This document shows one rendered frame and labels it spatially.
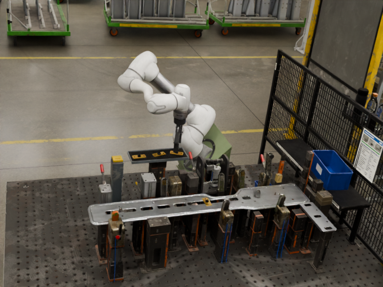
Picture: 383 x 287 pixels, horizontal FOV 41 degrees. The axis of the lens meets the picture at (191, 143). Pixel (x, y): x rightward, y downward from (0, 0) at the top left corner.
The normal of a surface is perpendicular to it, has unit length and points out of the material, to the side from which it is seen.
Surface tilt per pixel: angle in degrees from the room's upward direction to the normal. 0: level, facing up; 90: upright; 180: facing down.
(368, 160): 90
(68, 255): 0
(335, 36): 91
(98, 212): 0
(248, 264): 0
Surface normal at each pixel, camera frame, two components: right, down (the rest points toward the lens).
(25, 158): 0.10, -0.88
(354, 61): -0.96, 0.07
